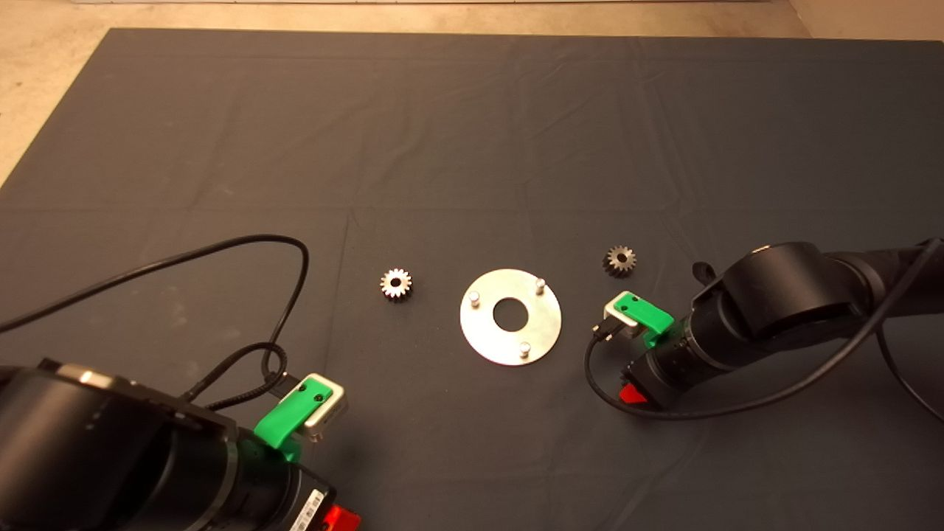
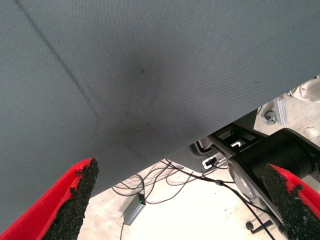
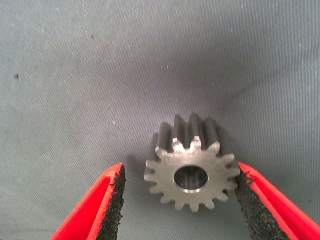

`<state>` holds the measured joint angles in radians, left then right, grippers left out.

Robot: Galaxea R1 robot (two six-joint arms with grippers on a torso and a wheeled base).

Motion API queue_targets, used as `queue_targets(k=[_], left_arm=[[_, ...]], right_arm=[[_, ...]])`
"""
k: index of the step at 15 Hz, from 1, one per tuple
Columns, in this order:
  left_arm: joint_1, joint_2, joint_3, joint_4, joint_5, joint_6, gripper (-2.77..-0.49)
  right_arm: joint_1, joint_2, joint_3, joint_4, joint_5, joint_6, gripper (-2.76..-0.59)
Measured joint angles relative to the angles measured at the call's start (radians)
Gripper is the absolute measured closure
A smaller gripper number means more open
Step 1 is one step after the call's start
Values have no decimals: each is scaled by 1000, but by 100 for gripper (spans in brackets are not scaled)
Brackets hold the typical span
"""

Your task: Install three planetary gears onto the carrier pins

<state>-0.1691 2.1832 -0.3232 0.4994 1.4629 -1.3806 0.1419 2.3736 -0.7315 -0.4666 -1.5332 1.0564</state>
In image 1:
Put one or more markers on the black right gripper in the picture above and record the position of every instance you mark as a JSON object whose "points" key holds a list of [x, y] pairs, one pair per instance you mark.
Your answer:
{"points": [[660, 380]]}

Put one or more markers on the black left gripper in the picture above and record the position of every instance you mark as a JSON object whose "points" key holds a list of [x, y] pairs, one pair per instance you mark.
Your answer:
{"points": [[310, 509]]}

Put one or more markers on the small steel planetary gear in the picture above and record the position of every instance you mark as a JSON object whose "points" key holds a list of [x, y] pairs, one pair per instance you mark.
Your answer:
{"points": [[404, 289], [628, 267]]}

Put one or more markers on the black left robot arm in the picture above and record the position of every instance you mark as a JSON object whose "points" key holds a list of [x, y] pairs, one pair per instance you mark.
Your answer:
{"points": [[96, 457]]}

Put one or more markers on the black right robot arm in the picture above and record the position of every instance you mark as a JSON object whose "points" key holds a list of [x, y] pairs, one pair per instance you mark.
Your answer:
{"points": [[782, 287]]}

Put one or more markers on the round metal carrier plate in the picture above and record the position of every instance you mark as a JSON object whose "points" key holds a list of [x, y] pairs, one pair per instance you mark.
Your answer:
{"points": [[483, 335]]}

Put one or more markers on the dark grey table cloth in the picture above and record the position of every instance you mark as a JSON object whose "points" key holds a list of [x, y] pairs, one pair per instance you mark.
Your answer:
{"points": [[442, 147]]}

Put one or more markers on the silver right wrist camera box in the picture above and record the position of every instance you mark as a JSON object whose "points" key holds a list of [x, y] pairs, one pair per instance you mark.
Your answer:
{"points": [[623, 324]]}

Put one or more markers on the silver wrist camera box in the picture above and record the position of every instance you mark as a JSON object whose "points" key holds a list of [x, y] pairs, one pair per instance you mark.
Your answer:
{"points": [[332, 422], [623, 324]]}

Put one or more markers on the green right camera mount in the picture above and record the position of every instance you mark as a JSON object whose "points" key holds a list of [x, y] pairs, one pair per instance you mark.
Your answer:
{"points": [[649, 316]]}

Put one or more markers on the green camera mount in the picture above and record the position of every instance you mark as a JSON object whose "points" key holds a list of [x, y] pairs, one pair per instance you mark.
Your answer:
{"points": [[649, 316], [287, 417]]}

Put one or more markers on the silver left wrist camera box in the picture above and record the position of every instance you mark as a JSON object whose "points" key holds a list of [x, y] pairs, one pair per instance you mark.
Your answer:
{"points": [[332, 422]]}

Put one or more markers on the green left camera mount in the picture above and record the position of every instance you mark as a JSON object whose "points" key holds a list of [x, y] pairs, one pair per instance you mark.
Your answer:
{"points": [[287, 417]]}

